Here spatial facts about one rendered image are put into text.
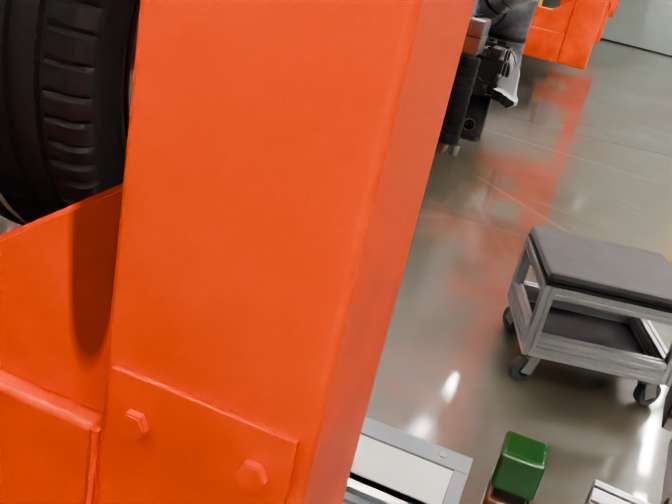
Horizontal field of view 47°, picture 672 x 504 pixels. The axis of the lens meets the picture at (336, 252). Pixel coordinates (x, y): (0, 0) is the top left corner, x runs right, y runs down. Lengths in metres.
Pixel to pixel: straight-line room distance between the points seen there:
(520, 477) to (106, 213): 0.41
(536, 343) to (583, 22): 2.79
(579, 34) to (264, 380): 4.20
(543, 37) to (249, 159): 4.21
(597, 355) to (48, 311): 1.72
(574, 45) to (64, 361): 4.19
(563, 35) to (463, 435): 3.11
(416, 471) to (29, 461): 1.06
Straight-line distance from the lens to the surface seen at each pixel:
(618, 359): 2.16
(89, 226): 0.54
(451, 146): 1.18
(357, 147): 0.42
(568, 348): 2.11
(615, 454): 2.04
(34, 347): 0.61
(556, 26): 4.63
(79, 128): 0.85
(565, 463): 1.93
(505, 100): 1.25
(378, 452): 1.61
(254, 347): 0.49
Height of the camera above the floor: 1.05
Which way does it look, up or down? 24 degrees down
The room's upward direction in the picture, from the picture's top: 13 degrees clockwise
